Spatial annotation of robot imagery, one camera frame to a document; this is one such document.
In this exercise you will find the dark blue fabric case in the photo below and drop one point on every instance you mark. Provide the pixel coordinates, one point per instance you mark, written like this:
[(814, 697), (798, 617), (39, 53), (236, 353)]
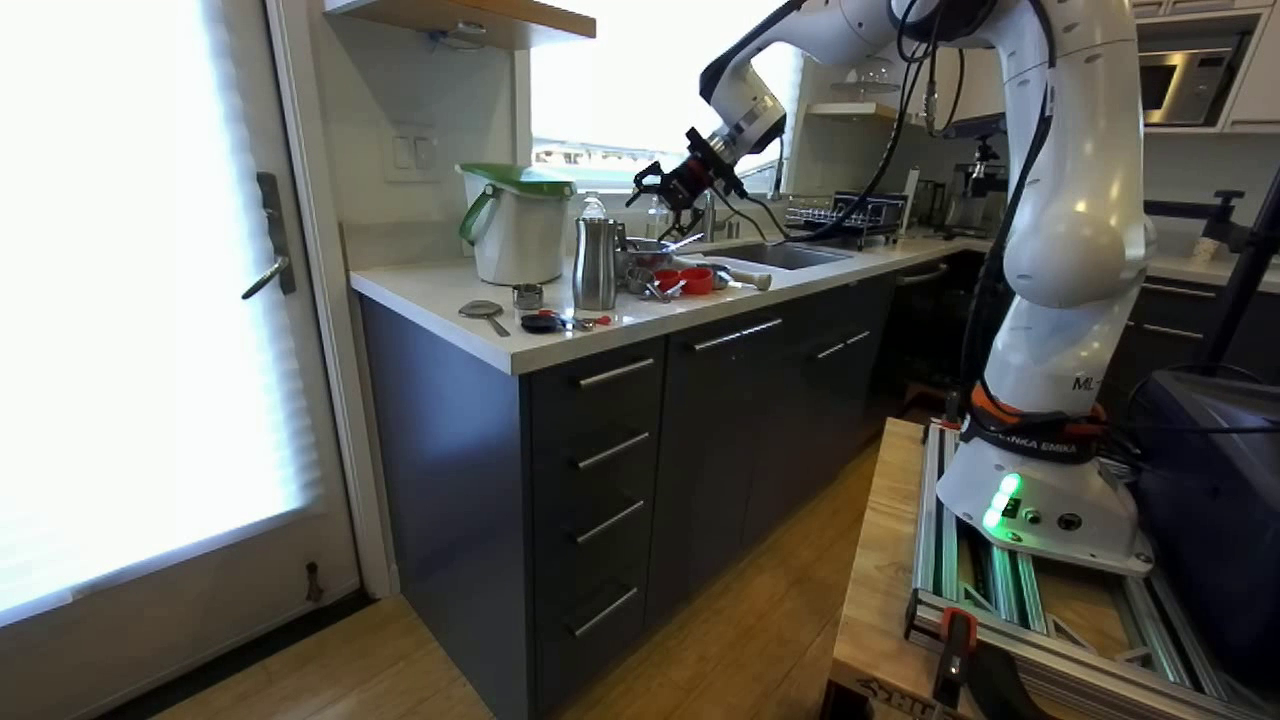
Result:
[(1215, 520)]

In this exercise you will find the silver metal utensil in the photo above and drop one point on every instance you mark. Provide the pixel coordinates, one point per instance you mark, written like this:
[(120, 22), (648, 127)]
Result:
[(744, 278)]

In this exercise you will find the dark grey sink cabinet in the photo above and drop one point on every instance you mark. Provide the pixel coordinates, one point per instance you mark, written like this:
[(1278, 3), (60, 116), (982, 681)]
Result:
[(454, 504)]

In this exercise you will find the thick wooden cart top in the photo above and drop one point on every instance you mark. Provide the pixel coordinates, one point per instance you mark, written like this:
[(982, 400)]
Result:
[(886, 562)]

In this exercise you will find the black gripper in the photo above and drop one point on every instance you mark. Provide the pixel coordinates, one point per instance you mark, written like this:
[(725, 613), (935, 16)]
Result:
[(702, 167)]

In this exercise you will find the wooden wall shelf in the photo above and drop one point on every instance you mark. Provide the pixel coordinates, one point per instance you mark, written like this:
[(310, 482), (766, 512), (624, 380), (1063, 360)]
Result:
[(493, 16)]

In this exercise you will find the small round metal strainer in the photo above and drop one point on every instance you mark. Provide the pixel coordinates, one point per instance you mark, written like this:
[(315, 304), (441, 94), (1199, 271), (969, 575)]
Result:
[(481, 308)]

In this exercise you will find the white bin green lid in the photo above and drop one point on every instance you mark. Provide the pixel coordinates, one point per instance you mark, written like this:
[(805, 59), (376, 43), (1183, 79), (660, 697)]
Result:
[(520, 234)]

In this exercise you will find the white wall outlet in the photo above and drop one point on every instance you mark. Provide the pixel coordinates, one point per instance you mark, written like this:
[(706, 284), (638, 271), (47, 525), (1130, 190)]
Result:
[(414, 153)]

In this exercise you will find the stainless steel sink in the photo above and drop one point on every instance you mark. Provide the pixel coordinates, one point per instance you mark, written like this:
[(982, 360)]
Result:
[(783, 252)]

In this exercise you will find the small black round lid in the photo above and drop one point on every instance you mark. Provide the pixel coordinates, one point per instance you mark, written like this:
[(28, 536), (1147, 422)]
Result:
[(537, 321)]

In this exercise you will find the black dish rack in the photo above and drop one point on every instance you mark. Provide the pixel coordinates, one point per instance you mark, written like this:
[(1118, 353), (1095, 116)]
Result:
[(872, 212)]

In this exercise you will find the aluminium profile frame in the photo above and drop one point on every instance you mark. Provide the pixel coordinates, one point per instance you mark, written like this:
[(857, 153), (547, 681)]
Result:
[(943, 546)]

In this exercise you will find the dark metal door lever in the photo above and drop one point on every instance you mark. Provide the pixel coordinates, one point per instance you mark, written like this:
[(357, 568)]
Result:
[(278, 234)]

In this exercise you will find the silver metal cup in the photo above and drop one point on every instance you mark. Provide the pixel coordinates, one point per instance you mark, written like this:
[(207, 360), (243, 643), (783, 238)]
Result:
[(598, 266)]

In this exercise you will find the red kitchen tool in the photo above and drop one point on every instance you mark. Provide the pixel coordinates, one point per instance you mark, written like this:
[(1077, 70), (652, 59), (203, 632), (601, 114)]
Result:
[(681, 280)]

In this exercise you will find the red black clamp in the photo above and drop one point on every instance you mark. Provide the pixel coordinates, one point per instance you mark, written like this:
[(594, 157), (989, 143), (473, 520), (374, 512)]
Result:
[(955, 655)]

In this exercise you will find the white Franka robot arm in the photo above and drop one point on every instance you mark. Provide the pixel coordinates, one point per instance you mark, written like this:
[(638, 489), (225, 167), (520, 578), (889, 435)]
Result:
[(1081, 226)]

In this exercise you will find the white glass door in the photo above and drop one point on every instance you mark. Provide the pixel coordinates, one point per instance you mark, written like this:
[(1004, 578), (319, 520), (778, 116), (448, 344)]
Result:
[(132, 266)]

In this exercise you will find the silver metal bowl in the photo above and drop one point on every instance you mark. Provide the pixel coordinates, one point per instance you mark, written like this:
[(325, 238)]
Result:
[(646, 249)]

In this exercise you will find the stainless steel microwave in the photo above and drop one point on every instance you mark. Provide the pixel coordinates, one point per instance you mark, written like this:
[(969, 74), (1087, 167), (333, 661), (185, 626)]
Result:
[(1184, 83)]

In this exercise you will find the black tripod stand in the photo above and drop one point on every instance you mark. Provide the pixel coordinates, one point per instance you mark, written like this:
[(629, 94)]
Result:
[(1244, 284)]

